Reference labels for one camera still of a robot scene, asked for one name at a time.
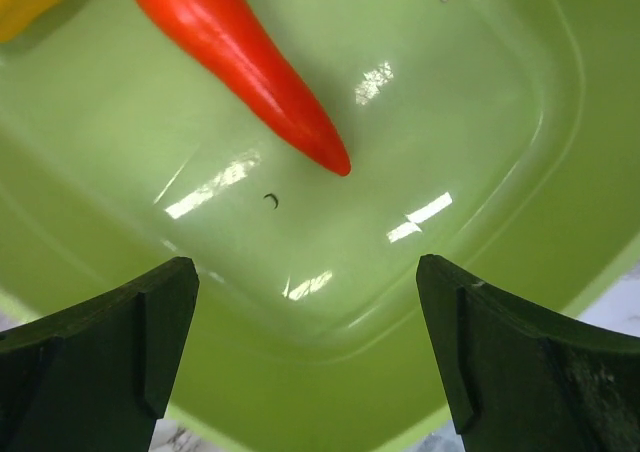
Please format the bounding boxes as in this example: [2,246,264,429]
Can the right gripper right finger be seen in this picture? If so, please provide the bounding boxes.
[416,254,639,451]

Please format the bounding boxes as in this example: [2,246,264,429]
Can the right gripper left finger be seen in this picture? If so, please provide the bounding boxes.
[1,257,199,451]

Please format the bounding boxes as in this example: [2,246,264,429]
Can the orange carrot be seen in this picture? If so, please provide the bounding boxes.
[135,0,351,177]

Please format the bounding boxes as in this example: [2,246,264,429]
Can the green plastic tray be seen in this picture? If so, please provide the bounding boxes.
[1,0,639,451]

